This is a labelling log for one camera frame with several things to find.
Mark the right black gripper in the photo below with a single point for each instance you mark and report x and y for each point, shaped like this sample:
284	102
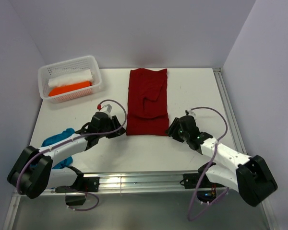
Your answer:
171	132

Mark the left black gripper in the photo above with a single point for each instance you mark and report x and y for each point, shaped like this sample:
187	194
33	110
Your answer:
114	122

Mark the dark red t shirt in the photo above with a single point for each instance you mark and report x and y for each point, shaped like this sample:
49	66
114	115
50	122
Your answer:
147	103

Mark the white plastic basket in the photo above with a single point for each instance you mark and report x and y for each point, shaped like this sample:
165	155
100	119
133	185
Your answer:
70	66

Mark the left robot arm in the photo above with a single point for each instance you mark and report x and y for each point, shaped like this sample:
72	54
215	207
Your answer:
34	170

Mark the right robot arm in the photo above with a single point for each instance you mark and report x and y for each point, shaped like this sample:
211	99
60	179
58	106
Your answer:
249	176

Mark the rolled white t shirt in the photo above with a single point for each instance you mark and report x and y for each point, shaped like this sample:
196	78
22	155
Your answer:
71	78

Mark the rolled orange t shirt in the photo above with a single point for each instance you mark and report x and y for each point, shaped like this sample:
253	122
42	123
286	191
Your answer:
69	88

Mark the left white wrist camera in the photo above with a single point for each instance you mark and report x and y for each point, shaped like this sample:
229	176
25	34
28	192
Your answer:
105	109

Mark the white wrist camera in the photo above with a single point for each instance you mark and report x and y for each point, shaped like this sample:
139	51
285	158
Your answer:
105	109
190	112

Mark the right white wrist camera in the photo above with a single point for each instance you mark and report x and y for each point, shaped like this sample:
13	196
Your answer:
190	112

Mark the front aluminium rail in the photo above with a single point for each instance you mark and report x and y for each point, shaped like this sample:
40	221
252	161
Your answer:
134	182

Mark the aluminium rail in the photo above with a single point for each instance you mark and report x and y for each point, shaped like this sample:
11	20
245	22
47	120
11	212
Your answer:
233	125
134	182

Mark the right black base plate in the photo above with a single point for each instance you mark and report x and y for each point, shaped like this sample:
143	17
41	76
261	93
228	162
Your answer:
190	181

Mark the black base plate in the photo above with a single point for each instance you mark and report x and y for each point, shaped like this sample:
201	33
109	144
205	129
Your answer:
84	184
190	181

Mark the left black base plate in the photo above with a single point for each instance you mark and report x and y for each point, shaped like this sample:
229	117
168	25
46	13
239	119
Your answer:
84	184

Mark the right side aluminium rail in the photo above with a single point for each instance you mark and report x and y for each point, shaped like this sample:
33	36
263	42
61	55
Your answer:
233	125

